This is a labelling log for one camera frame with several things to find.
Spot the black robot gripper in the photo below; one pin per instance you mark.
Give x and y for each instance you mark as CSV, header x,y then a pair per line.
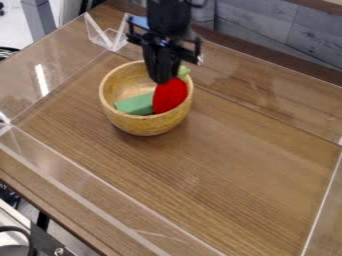
x,y
164,33

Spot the red plush strawberry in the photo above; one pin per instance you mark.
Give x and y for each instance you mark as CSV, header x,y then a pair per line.
x,y
170,94

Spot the light wooden bowl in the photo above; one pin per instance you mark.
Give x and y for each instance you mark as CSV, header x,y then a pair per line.
x,y
128,81

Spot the green rectangular block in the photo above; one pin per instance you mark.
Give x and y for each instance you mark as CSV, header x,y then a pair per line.
x,y
138,105

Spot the grey post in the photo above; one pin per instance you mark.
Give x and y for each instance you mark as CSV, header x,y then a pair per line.
x,y
39,16

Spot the clear acrylic tray enclosure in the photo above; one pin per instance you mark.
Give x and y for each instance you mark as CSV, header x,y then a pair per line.
x,y
241,182

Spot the black bracket with cable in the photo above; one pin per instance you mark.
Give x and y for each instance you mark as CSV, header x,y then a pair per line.
x,y
41,244

